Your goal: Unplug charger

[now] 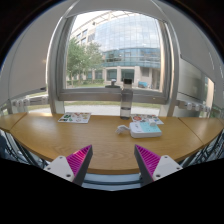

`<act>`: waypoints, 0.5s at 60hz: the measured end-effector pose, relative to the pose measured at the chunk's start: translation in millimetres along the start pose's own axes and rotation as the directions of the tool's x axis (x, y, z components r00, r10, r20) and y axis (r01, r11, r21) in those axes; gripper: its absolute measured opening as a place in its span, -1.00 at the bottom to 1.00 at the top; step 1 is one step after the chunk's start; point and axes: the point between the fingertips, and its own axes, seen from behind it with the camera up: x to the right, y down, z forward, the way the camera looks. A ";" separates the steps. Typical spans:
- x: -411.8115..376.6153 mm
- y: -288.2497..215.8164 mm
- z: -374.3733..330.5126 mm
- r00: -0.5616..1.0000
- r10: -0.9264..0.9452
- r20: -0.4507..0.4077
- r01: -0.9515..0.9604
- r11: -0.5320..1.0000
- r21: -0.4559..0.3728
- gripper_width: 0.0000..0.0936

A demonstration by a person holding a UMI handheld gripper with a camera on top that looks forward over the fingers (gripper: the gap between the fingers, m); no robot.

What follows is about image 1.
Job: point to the sticker sheet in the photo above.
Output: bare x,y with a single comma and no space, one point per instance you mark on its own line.
146,118
75,117

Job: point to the white charger plug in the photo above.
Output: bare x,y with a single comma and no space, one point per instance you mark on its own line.
121,129

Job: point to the left sticker sheet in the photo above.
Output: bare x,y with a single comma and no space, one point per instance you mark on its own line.
75,117

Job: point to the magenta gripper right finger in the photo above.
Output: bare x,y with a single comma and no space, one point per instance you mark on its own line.
152,166

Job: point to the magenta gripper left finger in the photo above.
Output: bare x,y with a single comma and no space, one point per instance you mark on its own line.
73,167

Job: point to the right roller blind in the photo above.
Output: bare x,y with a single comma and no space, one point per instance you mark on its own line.
195,47

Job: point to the roller blind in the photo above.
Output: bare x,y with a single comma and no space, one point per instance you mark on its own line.
195,47
24,67

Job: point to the left roller blind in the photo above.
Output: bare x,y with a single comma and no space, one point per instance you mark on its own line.
24,67

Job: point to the clear water bottle black cap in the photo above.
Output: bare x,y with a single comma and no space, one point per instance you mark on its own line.
126,99

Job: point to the right sticker sheet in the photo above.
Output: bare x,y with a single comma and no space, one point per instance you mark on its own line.
146,118

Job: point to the small grey object on sill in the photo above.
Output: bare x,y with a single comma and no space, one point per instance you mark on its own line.
112,84

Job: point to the white power strip box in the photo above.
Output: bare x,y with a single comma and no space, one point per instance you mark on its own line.
144,130

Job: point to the window frame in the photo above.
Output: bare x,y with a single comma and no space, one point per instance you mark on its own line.
96,41

